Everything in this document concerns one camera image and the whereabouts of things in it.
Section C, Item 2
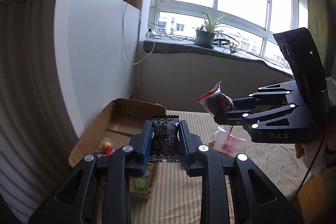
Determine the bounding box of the green candy packet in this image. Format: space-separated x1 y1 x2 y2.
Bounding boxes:
134 178 147 192

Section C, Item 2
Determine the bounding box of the black snack packet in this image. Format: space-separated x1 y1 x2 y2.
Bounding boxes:
149 115 182 163

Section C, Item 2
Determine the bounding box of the packaged sliced bread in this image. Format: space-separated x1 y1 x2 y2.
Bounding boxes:
209 126 247 157

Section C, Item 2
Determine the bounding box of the dark red packaged snack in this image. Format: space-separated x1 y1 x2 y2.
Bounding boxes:
197 81 234 116

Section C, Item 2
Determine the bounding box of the right hand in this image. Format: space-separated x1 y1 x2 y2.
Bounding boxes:
294 131 335 176

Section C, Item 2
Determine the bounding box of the green yellow toy snack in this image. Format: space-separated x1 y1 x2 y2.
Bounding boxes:
99 137 114 156

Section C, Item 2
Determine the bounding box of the brown cardboard box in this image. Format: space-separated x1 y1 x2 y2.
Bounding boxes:
68 97 168 201

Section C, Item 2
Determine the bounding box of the small hanging spider plant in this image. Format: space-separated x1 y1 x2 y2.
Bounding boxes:
224 42 239 60

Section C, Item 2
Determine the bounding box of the grey potted plant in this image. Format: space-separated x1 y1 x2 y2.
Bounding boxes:
194 11 225 49

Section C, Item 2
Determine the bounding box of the white power strip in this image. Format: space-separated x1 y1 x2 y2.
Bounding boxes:
146 28 157 38

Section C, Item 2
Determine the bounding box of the white cabinet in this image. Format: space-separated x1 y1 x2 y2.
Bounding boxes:
54 0 139 136

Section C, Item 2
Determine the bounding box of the white cable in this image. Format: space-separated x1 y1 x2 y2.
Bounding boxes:
122 0 156 66

